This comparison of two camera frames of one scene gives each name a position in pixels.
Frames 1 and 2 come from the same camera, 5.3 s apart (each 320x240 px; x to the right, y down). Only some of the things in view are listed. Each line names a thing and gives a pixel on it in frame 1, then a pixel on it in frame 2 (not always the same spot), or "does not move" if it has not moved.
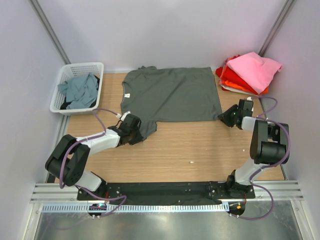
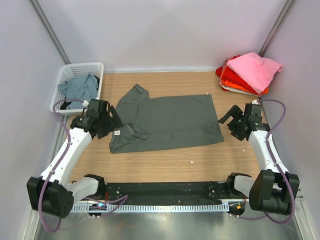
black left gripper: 138,138 → 115,123
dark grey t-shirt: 154,95 → 154,123
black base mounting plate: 166,192 does not move
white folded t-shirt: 239,90 does not move
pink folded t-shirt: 258,72 does not move
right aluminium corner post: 282,15 does not move
